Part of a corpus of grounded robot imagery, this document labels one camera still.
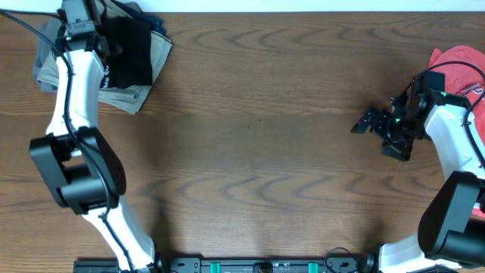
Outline black t-shirt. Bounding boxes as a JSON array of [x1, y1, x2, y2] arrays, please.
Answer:
[[97, 17, 152, 89]]

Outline red printed t-shirt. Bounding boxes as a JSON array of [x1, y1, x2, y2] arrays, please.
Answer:
[[427, 45, 485, 217]]

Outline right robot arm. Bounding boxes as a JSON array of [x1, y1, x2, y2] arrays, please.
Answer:
[[351, 90, 484, 272]]

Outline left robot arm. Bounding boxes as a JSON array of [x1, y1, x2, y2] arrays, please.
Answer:
[[30, 31, 161, 272]]

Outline khaki folded trousers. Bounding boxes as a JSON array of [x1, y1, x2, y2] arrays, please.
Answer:
[[33, 1, 172, 115]]

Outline left black cable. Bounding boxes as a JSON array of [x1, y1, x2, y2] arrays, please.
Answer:
[[0, 9, 137, 273]]

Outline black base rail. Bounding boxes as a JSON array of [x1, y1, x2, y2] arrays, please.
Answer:
[[73, 256, 380, 273]]

